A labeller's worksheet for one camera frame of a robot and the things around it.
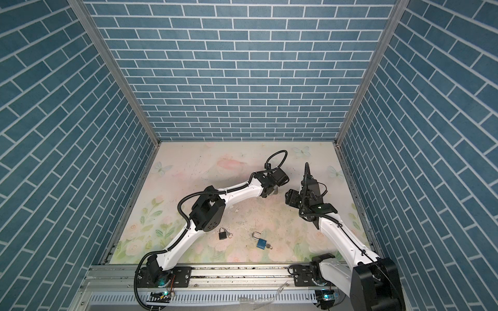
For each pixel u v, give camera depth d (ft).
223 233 2.77
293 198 2.51
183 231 2.03
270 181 2.57
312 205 2.12
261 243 2.70
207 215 1.95
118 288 2.41
